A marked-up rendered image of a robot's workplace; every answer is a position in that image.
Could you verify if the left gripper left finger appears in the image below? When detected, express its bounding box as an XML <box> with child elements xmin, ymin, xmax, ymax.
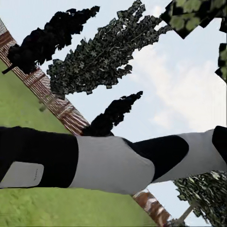
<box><xmin>0</xmin><ymin>126</ymin><xmax>25</xmax><ymax>182</ymax></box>

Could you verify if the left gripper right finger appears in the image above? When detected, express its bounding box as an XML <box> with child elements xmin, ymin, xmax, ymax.
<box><xmin>212</xmin><ymin>126</ymin><xmax>227</xmax><ymax>164</ymax></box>

